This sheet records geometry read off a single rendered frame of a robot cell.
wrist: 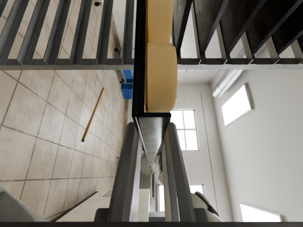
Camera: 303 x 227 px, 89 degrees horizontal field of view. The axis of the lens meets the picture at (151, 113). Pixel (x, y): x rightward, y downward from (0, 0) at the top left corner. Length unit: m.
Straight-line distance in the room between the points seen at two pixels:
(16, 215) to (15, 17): 0.75
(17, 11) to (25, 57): 0.24
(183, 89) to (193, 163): 2.50
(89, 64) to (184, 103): 4.90
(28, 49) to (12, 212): 0.56
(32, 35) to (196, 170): 4.68
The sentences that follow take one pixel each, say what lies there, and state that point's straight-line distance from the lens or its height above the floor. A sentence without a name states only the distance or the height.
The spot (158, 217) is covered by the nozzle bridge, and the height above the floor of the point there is 0.92.
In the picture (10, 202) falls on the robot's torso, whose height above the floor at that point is 0.63.
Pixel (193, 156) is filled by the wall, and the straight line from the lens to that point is 4.95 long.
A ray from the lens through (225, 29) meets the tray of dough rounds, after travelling 0.67.
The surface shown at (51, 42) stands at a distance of 0.73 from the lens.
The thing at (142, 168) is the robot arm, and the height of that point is 0.83.
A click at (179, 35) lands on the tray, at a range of 0.52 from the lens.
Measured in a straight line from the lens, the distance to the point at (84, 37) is 0.71.
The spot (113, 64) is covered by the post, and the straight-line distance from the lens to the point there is 0.60.
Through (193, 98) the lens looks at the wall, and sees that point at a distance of 5.55.
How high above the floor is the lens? 0.87
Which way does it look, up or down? level
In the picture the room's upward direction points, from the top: 90 degrees clockwise
